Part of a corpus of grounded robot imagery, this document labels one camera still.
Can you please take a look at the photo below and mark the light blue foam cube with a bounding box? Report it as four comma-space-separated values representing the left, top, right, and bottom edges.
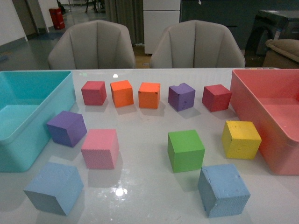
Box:
198, 164, 250, 218
24, 162, 84, 216

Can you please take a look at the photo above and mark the right orange foam cube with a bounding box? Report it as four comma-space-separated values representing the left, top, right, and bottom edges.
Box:
138, 82, 161, 109

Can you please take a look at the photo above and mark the orange foam cube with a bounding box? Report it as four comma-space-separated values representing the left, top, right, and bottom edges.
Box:
138, 82, 161, 109
110, 80, 134, 108

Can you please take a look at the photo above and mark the left orange foam cube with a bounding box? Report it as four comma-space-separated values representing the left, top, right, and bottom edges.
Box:
110, 80, 134, 108

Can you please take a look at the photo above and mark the chipped purple foam cube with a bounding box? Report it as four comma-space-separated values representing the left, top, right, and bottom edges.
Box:
168, 83, 196, 112

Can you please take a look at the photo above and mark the green foam cube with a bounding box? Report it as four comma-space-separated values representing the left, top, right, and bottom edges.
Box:
167, 130, 205, 173

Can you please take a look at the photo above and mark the left red foam cube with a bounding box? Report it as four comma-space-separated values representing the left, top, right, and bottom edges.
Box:
81, 81, 107, 105

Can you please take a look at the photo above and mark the red foam cube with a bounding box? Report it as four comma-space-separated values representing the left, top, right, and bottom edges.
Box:
202, 84, 232, 112
81, 81, 107, 105

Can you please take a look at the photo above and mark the pink foam cube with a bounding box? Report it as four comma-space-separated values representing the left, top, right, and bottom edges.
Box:
81, 129, 119, 169

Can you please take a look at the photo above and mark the right red foam cube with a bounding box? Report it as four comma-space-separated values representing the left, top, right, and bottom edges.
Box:
202, 84, 232, 112

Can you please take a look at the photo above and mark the right beige armchair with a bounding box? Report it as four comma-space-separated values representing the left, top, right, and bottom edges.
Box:
150, 20, 245, 69

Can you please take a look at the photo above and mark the beige armchair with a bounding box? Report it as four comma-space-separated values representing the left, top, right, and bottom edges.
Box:
48, 20, 135, 70
150, 20, 245, 69

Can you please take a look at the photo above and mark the front left purple foam cube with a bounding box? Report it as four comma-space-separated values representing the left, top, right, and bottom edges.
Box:
47, 111, 87, 147

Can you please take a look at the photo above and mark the left beige armchair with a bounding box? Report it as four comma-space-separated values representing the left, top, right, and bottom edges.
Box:
48, 20, 135, 70

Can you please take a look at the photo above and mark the yellow foam cube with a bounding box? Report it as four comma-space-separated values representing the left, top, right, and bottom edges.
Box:
221, 120, 262, 160

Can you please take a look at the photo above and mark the white cabinet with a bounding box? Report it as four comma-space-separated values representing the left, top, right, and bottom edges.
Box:
142, 0, 181, 54

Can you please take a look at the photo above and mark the pink plastic bin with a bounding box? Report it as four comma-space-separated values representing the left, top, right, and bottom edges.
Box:
230, 69, 299, 175

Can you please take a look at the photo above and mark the teal plastic bin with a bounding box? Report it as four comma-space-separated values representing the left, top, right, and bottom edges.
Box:
0, 70, 76, 172

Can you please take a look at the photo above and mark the red trash bin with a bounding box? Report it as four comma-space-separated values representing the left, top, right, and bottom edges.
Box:
49, 7, 65, 29

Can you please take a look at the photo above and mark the beige cushion seat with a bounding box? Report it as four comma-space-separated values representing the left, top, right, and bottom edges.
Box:
263, 39, 299, 69

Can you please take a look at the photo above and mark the dark grey appliance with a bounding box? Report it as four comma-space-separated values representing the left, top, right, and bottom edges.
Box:
245, 10, 299, 56

